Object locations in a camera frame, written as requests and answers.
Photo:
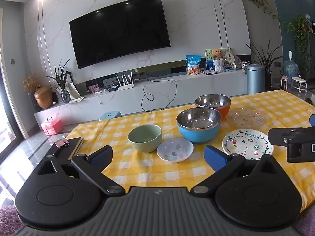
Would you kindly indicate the thin booklet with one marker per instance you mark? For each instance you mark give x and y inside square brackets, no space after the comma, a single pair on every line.
[76,99]

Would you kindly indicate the tall potted plant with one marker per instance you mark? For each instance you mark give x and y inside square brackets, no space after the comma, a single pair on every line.
[267,59]

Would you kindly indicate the pink wrapped candy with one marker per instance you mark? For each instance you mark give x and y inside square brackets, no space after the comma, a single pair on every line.
[61,143]

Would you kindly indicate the black wall television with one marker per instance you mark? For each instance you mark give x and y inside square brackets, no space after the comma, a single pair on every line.
[118,32]

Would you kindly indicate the small black box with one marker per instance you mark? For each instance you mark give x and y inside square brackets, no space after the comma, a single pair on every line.
[113,88]

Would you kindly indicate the small white heater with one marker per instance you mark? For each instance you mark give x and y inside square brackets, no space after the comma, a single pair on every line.
[284,83]

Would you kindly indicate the white router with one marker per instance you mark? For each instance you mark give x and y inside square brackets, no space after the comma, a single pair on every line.
[126,86]

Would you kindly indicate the copper vase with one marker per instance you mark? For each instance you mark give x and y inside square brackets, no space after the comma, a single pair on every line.
[43,98]

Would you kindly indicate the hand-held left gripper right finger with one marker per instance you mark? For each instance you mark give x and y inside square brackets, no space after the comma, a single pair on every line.
[214,157]

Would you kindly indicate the green ceramic bowl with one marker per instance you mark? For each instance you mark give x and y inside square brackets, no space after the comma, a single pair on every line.
[145,140]

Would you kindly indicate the yellow checkered tablecloth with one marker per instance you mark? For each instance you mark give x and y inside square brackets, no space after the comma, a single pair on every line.
[152,169]

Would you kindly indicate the white marble tv cabinet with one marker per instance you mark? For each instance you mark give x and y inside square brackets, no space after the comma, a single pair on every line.
[118,100]

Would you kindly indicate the pink photo card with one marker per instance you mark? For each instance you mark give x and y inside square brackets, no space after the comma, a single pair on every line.
[93,88]

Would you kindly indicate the grey trash can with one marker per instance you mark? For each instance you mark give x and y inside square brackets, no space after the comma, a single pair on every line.
[255,80]

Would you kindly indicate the white hand fan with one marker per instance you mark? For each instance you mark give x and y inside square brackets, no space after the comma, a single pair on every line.
[228,57]

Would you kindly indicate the teddy bear in basket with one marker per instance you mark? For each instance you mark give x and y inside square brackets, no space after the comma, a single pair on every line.
[208,56]

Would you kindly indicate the blue pet food bag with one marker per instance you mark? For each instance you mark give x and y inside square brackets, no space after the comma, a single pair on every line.
[193,65]

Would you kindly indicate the small black white figurine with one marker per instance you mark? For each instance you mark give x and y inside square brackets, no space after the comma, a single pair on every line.
[244,67]

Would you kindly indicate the white fruit print plate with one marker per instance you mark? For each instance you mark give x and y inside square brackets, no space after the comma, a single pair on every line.
[246,145]

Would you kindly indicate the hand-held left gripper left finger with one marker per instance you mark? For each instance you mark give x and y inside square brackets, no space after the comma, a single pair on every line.
[101,156]

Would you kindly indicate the pink storage box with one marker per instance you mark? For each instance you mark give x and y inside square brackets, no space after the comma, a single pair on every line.
[52,126]

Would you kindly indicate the blue steel bowl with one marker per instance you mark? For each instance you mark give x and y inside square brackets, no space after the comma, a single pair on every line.
[199,130]

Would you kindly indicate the blue tissue box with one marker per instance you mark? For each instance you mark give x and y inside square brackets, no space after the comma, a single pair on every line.
[230,70]

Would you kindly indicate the small white patterned plate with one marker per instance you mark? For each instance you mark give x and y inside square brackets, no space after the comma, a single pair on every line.
[175,151]

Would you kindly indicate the flat silver box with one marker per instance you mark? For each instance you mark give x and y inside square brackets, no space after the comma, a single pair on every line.
[210,72]

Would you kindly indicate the clear round fan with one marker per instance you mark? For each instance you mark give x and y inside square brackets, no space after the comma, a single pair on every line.
[238,61]

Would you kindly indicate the light blue stool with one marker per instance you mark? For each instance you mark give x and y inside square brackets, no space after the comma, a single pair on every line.
[110,115]

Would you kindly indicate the brown teddy bear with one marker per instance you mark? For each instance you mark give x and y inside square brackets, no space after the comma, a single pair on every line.
[217,53]

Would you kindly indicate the glass vase with plant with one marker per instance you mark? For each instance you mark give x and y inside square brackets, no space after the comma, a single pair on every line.
[65,95]

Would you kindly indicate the dried flower bunch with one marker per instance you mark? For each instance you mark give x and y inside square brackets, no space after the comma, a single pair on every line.
[30,83]

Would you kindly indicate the blue water bottle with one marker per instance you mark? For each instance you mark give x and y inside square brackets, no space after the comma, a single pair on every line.
[291,68]

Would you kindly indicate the orange steel bowl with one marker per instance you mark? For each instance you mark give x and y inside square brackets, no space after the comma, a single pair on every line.
[222,110]

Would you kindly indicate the clear glass plate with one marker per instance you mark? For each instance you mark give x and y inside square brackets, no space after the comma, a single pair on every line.
[246,118]

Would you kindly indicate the white wheeled stool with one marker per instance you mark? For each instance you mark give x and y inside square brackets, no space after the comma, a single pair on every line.
[298,80]

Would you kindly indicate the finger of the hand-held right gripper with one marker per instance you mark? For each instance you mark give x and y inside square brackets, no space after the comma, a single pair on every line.
[312,121]
[278,136]

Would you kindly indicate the hanging ivy plant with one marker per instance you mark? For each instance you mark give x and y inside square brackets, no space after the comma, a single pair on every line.
[299,32]

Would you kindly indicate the trailing ivy vine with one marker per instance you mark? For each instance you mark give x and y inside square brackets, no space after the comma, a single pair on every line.
[260,1]

